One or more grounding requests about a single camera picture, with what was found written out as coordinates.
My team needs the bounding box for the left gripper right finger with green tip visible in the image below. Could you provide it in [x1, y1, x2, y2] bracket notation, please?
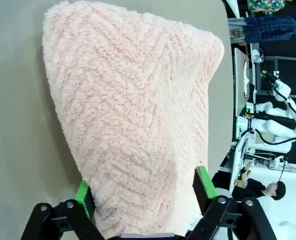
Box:
[186, 166, 278, 240]

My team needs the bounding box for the left gripper left finger with green tip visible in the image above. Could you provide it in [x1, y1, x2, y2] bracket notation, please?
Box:
[25, 179, 106, 240]

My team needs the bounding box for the pink herringbone towel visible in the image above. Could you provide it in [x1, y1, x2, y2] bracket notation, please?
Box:
[41, 0, 225, 240]

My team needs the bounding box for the black-haired person in black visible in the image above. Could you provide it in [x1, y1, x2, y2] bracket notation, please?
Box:
[231, 168, 287, 202]

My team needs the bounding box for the small white device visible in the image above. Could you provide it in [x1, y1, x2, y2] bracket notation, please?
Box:
[269, 155, 288, 171]

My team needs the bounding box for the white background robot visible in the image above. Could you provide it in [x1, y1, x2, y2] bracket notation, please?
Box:
[237, 72, 296, 152]

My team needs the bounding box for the white board panel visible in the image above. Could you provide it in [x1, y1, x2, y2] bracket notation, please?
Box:
[234, 47, 255, 118]

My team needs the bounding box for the person in blue plaid shirt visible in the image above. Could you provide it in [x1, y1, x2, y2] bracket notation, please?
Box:
[229, 16, 296, 50]

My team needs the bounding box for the colourful patterned cloth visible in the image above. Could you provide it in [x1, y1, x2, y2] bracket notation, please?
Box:
[247, 0, 286, 11]

